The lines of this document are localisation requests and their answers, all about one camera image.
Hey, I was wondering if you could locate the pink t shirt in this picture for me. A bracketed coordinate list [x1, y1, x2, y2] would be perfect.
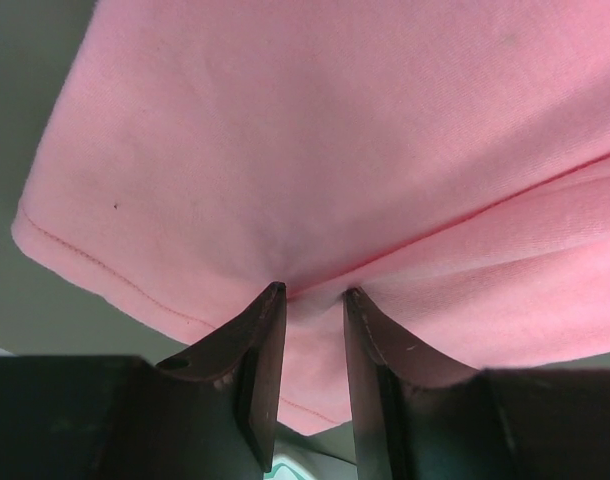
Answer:
[12, 1, 610, 435]

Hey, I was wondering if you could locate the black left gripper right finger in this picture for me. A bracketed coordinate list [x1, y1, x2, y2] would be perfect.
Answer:
[343, 289, 485, 479]

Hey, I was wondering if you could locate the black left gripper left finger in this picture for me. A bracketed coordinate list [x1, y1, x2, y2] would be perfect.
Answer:
[156, 282, 287, 479]

